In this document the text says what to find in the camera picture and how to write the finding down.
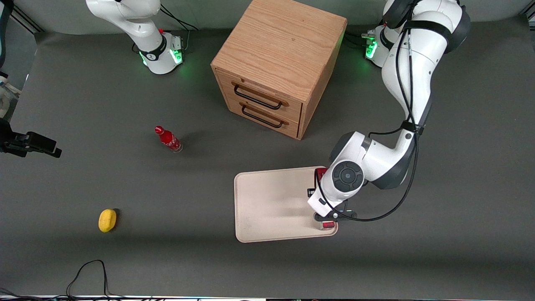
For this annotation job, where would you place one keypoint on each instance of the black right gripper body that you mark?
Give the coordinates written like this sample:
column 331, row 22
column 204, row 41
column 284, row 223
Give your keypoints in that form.
column 16, row 142

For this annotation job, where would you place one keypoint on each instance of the red snack bag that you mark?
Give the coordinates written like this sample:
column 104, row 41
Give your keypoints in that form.
column 321, row 173

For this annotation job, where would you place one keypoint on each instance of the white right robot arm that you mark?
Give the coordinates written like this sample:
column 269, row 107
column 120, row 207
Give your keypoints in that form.
column 142, row 25

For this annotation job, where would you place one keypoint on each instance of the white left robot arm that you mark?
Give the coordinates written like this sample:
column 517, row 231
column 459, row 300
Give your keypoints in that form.
column 409, row 62

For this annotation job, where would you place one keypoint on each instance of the beige rectangular tray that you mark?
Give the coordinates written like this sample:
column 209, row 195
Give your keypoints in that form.
column 271, row 205

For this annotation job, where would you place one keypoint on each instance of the wooden drawer front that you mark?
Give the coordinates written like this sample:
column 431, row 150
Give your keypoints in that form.
column 267, row 123
column 267, row 90

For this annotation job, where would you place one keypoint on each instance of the yellow lemon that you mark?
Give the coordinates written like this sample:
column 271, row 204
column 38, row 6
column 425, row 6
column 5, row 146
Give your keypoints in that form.
column 107, row 220

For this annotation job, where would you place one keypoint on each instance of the red cola bottle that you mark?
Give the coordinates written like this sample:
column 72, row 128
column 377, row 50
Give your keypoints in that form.
column 169, row 140

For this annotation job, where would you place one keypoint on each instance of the wooden two-drawer cabinet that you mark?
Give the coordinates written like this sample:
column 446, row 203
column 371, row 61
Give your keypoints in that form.
column 280, row 46

